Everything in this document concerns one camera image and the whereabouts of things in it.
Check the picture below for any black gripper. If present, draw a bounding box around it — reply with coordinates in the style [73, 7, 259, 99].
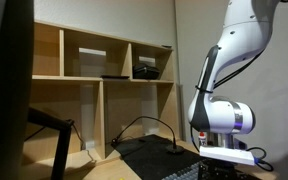
[198, 159, 239, 180]

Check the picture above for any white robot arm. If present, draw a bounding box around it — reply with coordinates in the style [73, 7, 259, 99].
[188, 0, 286, 180]

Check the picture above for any grey mechanical keyboard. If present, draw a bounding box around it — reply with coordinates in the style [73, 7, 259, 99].
[162, 163, 199, 180]

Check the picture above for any white bottle red cap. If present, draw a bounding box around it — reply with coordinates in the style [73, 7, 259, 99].
[199, 132, 207, 146]

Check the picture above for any black gooseneck microphone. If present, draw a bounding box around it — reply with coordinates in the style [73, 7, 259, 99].
[111, 115, 184, 154]

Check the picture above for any black desk mat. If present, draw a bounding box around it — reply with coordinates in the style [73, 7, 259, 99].
[111, 135, 260, 180]

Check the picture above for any black case on shelf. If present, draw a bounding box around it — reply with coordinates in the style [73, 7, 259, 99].
[132, 63, 160, 80]

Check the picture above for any wooden shelf unit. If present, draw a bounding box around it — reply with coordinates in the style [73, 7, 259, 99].
[30, 21, 181, 161]

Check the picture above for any black flat item on shelf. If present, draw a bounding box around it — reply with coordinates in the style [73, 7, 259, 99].
[100, 75, 129, 80]

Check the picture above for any black monitor edge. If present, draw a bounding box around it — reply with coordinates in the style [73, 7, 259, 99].
[0, 0, 34, 180]

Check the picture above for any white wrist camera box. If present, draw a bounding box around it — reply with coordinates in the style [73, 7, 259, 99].
[200, 146, 255, 166]

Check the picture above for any blue black camera cable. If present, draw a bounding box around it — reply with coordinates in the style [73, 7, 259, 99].
[245, 146, 274, 173]

